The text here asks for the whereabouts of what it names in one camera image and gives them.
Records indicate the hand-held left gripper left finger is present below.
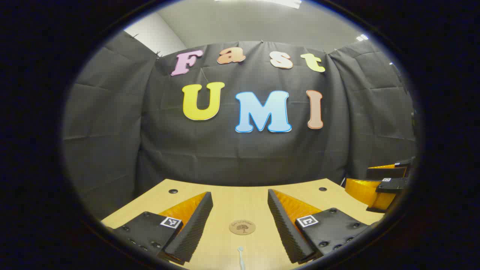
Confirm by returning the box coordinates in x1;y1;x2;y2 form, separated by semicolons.
107;191;213;265

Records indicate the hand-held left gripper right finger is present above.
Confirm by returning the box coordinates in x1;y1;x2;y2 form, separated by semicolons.
267;189;374;265

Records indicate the round wooden coaster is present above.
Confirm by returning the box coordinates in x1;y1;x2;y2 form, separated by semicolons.
229;220;257;236

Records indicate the light wooden desktop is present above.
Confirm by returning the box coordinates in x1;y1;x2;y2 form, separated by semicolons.
100;178;387;270

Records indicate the black backdrop cloth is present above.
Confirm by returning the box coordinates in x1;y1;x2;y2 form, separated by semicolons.
62;31;419;220

